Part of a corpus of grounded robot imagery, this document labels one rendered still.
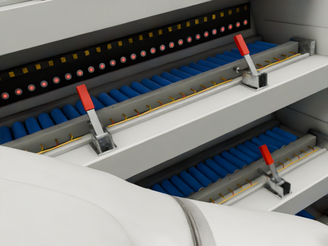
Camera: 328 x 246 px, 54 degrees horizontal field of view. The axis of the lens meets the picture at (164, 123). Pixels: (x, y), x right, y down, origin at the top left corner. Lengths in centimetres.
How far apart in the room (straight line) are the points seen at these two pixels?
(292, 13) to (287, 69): 14
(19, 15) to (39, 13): 2
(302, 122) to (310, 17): 22
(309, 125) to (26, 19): 59
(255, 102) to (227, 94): 4
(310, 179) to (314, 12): 31
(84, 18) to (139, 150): 18
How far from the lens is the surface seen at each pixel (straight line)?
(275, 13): 75
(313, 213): 86
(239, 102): 51
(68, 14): 42
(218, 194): 60
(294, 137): 73
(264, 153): 59
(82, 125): 48
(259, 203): 60
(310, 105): 74
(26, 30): 41
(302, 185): 64
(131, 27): 64
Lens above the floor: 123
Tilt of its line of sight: 13 degrees down
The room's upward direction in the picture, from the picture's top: 17 degrees counter-clockwise
